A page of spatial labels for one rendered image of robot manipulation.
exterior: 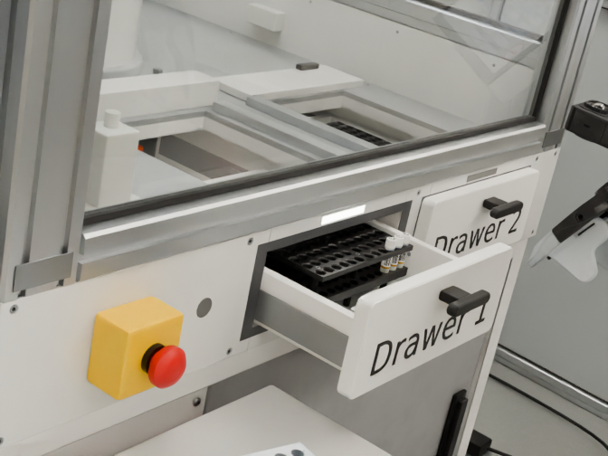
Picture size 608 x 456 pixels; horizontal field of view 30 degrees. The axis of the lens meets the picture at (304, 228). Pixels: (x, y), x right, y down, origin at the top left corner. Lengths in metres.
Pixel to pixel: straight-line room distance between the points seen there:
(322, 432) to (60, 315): 0.34
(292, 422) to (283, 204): 0.23
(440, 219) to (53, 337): 0.60
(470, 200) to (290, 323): 0.40
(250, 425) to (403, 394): 0.50
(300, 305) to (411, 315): 0.11
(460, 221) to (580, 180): 1.52
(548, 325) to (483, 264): 1.84
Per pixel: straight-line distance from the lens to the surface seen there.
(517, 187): 1.61
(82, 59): 0.90
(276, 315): 1.19
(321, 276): 1.20
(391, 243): 1.30
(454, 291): 1.21
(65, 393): 1.05
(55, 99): 0.90
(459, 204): 1.47
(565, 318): 3.08
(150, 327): 1.01
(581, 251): 1.10
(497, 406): 2.98
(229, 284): 1.15
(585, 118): 1.09
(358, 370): 1.13
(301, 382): 1.39
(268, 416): 1.20
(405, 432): 1.71
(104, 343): 1.02
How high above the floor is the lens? 1.38
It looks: 21 degrees down
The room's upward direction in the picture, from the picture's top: 12 degrees clockwise
